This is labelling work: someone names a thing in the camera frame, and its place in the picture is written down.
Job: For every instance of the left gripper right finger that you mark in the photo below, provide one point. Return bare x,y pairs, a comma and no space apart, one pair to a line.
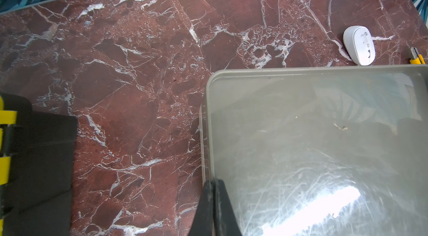
225,223

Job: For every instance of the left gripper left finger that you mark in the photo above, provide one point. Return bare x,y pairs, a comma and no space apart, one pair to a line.
202,224

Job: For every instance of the grey drawer unit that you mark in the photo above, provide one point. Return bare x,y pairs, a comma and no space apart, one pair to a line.
339,151

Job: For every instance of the white computer mouse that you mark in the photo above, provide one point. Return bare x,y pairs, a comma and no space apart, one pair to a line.
359,44

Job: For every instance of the yellow plastic toolbox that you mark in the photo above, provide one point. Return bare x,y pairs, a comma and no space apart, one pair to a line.
37,157

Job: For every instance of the yellow utility knife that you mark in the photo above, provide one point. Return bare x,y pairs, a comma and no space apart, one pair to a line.
416,57

